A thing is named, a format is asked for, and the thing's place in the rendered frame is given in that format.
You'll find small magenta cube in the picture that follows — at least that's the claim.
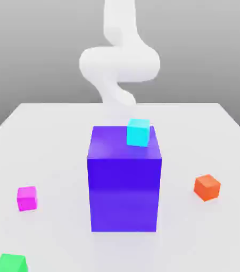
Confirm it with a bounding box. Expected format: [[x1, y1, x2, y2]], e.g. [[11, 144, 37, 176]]
[[16, 185, 38, 212]]

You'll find small orange cube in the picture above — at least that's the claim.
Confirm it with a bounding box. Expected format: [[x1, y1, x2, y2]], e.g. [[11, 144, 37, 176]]
[[193, 174, 221, 202]]

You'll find small green cube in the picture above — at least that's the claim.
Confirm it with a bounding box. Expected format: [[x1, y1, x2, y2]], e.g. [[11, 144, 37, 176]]
[[0, 253, 29, 272]]

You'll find small cyan cube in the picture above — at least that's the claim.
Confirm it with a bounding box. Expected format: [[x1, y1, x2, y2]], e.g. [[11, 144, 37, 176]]
[[126, 118, 151, 148]]

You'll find large purple box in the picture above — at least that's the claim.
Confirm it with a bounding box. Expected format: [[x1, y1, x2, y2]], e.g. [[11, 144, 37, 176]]
[[86, 125, 162, 233]]

